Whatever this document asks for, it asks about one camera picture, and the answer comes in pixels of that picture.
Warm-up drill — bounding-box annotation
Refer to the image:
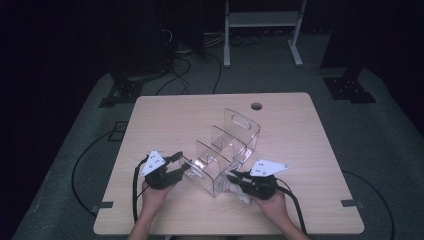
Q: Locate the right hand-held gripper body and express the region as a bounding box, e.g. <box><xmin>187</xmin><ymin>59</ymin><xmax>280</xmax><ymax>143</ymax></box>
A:
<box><xmin>241</xmin><ymin>158</ymin><xmax>290</xmax><ymax>201</ymax></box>

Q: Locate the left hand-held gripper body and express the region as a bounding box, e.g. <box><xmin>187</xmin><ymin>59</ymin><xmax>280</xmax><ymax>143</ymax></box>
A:
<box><xmin>140</xmin><ymin>149</ymin><xmax>183</xmax><ymax>191</ymax></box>

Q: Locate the white cloth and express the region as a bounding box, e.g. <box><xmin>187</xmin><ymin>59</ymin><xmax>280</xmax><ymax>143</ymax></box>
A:
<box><xmin>227</xmin><ymin>181</ymin><xmax>255</xmax><ymax>205</ymax></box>

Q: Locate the clear acrylic divided organizer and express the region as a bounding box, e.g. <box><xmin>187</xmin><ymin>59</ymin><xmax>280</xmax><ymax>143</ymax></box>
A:
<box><xmin>181</xmin><ymin>106</ymin><xmax>262</xmax><ymax>199</ymax></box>

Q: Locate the person's left hand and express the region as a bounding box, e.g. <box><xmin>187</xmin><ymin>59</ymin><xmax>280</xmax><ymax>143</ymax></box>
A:
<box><xmin>142</xmin><ymin>181</ymin><xmax>175</xmax><ymax>216</ymax></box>

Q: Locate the person's right hand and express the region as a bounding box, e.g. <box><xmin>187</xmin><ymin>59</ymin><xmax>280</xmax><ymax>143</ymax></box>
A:
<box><xmin>256</xmin><ymin>191</ymin><xmax>292</xmax><ymax>223</ymax></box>

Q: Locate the grey tape strip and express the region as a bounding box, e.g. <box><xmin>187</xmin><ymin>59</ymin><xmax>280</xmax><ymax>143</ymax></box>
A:
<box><xmin>340</xmin><ymin>198</ymin><xmax>365</xmax><ymax>209</ymax></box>
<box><xmin>89</xmin><ymin>200</ymin><xmax>115</xmax><ymax>216</ymax></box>

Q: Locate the black stand base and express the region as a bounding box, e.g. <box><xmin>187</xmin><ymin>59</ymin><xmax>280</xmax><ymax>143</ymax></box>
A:
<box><xmin>98</xmin><ymin>70</ymin><xmax>145</xmax><ymax>109</ymax></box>
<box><xmin>320</xmin><ymin>0</ymin><xmax>377</xmax><ymax>105</ymax></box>

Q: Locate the white metal stand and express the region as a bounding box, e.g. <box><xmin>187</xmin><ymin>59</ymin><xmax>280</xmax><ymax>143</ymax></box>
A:
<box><xmin>222</xmin><ymin>0</ymin><xmax>308</xmax><ymax>69</ymax></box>

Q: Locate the left hand-held gripper cable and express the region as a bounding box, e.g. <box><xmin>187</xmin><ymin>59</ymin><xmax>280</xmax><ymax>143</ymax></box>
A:
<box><xmin>132</xmin><ymin>157</ymin><xmax>150</xmax><ymax>224</ymax></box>

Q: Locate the hand-held gripper cable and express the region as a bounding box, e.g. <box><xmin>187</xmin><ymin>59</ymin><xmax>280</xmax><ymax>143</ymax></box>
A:
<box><xmin>132</xmin><ymin>157</ymin><xmax>150</xmax><ymax>224</ymax></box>
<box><xmin>274</xmin><ymin>177</ymin><xmax>308</xmax><ymax>235</ymax></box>

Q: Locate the right hand-held gripper cable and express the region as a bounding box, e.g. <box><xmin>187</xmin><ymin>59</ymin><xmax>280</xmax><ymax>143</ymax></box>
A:
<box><xmin>274</xmin><ymin>177</ymin><xmax>308</xmax><ymax>235</ymax></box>

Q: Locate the black floor cable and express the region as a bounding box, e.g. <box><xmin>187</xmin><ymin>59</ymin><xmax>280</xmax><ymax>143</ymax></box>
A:
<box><xmin>70</xmin><ymin>129</ymin><xmax>118</xmax><ymax>215</ymax></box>
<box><xmin>155</xmin><ymin>55</ymin><xmax>193</xmax><ymax>96</ymax></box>
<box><xmin>203</xmin><ymin>50</ymin><xmax>223</xmax><ymax>95</ymax></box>
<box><xmin>341</xmin><ymin>169</ymin><xmax>397</xmax><ymax>240</ymax></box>

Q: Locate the bundle of dark cables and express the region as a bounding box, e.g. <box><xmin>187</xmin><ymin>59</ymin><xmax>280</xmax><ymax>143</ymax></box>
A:
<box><xmin>229</xmin><ymin>32</ymin><xmax>264</xmax><ymax>48</ymax></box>

